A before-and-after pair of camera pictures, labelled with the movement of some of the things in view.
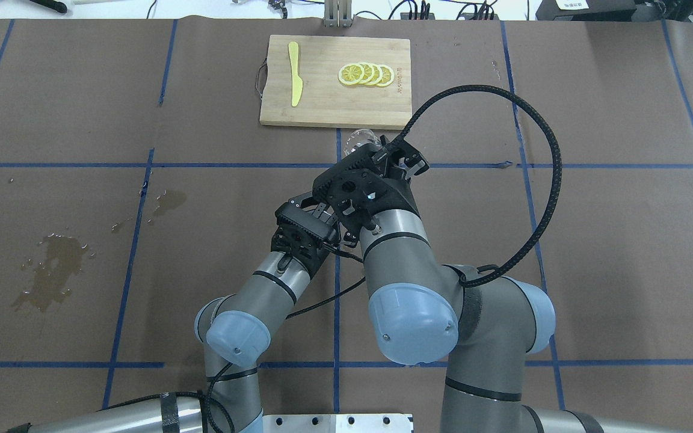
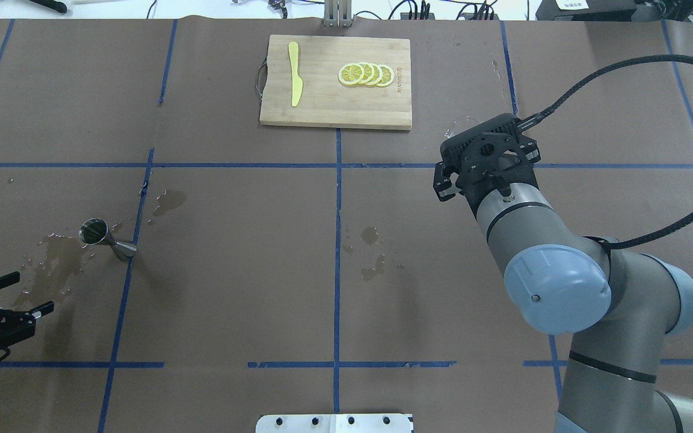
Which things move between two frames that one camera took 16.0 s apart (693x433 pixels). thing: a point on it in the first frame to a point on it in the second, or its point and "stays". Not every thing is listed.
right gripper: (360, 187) to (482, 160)
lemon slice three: (378, 76) stays
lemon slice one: (351, 74) stays
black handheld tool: (56, 6) stays
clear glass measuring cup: (361, 136) to (460, 125)
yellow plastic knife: (297, 85) stays
